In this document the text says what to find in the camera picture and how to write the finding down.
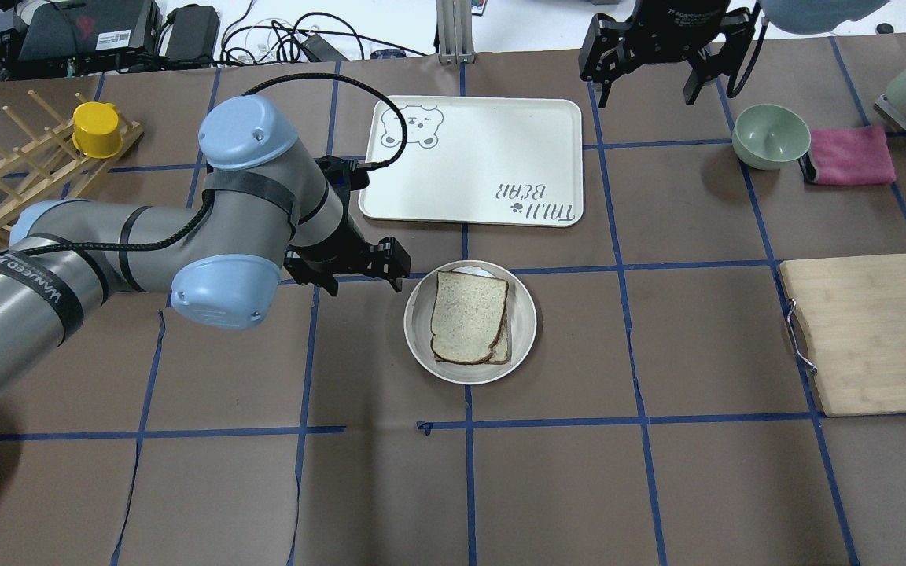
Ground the fried egg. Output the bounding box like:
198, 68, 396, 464
451, 266, 495, 278

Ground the pink cloth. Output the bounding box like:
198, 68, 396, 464
798, 124, 897, 186

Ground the wooden dish rack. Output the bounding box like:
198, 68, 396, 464
0, 90, 144, 244

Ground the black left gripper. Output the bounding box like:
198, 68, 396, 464
284, 157, 412, 297

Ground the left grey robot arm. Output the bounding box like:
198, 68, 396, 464
0, 94, 411, 397

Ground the bread slice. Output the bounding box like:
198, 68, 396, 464
430, 271, 508, 366
485, 311, 512, 365

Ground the black power adapter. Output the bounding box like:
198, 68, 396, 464
163, 4, 220, 69

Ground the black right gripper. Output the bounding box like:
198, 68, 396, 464
579, 1, 760, 108

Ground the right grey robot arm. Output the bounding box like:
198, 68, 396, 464
578, 1, 885, 108

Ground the wooden cutting board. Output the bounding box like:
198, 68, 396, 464
778, 253, 906, 417

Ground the green bowl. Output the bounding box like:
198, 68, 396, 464
732, 104, 812, 171

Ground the aluminium frame post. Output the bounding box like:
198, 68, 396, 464
436, 0, 476, 65

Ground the round cream plate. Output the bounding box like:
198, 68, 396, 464
403, 260, 539, 384

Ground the cream bear tray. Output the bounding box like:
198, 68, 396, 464
359, 94, 584, 228

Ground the black computer box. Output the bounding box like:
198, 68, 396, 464
12, 1, 160, 79

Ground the yellow cup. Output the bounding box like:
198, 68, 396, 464
72, 101, 123, 159

